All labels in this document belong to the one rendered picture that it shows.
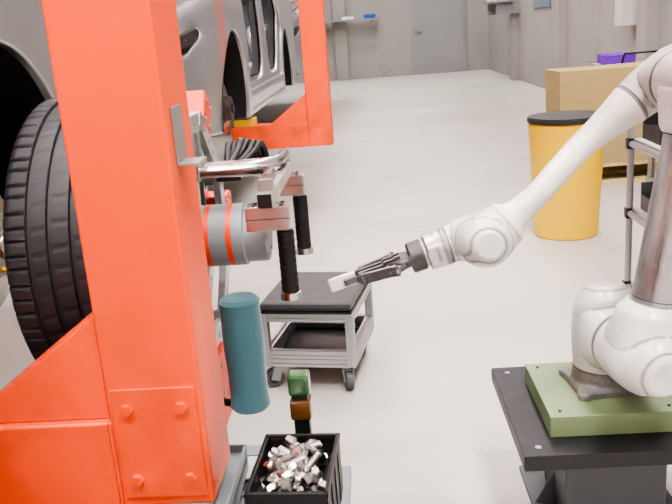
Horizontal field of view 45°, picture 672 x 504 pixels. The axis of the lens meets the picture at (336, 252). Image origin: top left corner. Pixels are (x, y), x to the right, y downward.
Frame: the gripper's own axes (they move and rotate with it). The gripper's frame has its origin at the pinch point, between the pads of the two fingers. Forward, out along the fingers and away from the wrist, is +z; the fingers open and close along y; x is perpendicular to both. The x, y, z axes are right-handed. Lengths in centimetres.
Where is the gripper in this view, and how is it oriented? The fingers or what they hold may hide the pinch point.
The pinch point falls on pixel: (343, 281)
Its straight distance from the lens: 190.4
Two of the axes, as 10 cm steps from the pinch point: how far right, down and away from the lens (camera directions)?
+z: -9.4, 3.3, 0.6
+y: 0.4, 2.7, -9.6
